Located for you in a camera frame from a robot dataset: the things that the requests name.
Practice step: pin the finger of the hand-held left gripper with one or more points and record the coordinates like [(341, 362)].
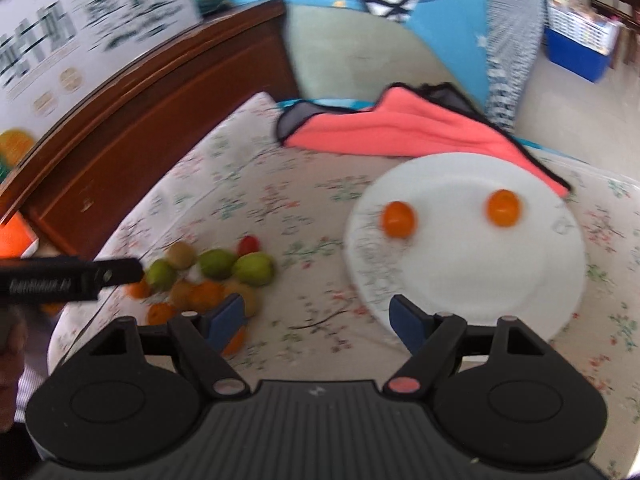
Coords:
[(120, 271)]

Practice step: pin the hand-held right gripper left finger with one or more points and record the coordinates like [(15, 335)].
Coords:
[(227, 317)]

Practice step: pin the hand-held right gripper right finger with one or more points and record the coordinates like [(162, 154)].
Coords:
[(406, 320)]

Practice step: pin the orange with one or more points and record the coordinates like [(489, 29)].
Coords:
[(399, 219), (236, 342), (161, 313), (137, 290), (504, 207), (205, 296)]

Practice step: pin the brown kiwi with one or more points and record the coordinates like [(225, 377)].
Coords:
[(181, 293), (181, 255), (248, 296)]

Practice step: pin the green lime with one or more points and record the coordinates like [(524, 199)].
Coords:
[(161, 274), (255, 268), (217, 263)]

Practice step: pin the red tomato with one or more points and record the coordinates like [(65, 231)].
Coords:
[(248, 245)]

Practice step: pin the white plate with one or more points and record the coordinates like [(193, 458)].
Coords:
[(475, 270)]

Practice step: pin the person's left hand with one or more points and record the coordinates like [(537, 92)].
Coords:
[(10, 360)]

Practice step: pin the orange and white box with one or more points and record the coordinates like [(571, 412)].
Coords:
[(17, 237)]

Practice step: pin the brown wooden headboard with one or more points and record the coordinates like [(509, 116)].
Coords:
[(150, 110)]

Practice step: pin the coral cloth with black trim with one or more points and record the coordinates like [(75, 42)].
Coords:
[(400, 125)]

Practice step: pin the light blue towel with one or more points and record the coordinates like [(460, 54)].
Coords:
[(340, 104)]

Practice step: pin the white printed poster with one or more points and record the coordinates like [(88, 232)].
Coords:
[(100, 25)]

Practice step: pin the pale green pillow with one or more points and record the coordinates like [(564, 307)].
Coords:
[(350, 55)]

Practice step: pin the blue checkered cloth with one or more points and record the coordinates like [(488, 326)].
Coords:
[(510, 60)]

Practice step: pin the blue storage box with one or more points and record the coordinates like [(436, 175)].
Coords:
[(575, 60)]

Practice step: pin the white plastic basket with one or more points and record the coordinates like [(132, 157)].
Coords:
[(585, 30)]

